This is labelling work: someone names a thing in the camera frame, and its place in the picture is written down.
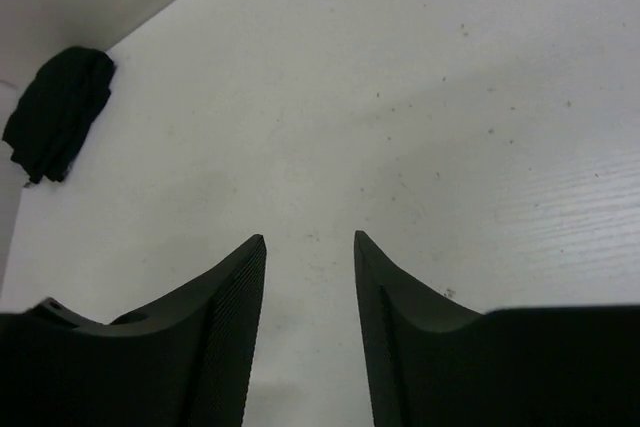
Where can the folded black tank top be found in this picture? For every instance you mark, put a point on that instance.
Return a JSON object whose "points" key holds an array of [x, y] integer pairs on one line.
{"points": [[53, 116]]}

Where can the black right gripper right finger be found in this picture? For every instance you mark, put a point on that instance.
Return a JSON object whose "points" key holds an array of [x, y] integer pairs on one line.
{"points": [[433, 362]]}

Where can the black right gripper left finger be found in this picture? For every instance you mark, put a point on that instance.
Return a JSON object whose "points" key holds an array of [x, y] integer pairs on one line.
{"points": [[182, 360]]}

